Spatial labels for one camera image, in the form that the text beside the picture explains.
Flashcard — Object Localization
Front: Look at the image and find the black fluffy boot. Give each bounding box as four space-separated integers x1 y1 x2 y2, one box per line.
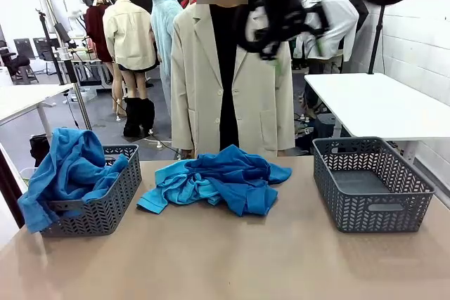
122 97 142 138
139 98 156 133

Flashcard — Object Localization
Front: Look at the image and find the person in beige blazer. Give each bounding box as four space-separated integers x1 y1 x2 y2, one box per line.
170 0 296 160

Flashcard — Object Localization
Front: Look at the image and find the person's right forearm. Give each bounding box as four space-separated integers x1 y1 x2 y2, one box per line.
170 81 196 152

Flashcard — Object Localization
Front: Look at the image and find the black bag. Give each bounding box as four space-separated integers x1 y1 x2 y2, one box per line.
30 133 53 167

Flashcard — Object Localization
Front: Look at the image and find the mannequin in light blue shirt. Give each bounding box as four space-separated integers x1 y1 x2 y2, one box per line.
150 0 184 115

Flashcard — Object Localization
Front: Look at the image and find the black tripod stand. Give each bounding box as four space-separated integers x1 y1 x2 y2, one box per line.
367 3 392 75

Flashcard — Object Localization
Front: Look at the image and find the person's left forearm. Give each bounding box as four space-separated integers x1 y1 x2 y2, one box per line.
272 78 296 150

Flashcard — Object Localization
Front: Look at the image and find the mannequin in dark red dress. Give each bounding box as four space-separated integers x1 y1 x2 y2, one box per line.
85 0 114 72

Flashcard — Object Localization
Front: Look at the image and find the black office chair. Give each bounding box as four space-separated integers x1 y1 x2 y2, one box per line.
6 52 39 85

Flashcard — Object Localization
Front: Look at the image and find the white table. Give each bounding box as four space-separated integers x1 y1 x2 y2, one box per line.
0 84 75 139
304 72 450 166

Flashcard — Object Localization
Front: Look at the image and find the black lamp stand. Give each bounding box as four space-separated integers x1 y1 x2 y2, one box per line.
34 10 77 86

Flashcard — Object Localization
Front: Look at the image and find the silver slanted pole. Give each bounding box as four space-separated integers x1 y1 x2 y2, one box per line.
34 0 98 136

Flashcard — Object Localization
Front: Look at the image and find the grey plastic lattice basket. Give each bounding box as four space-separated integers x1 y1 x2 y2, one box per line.
311 136 437 234
38 144 143 238

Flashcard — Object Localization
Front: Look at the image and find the mannequin in beige jacket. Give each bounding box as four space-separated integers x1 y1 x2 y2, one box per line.
102 0 158 120

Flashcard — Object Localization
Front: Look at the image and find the mannequin in black jacket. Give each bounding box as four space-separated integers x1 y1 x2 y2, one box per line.
342 0 369 34

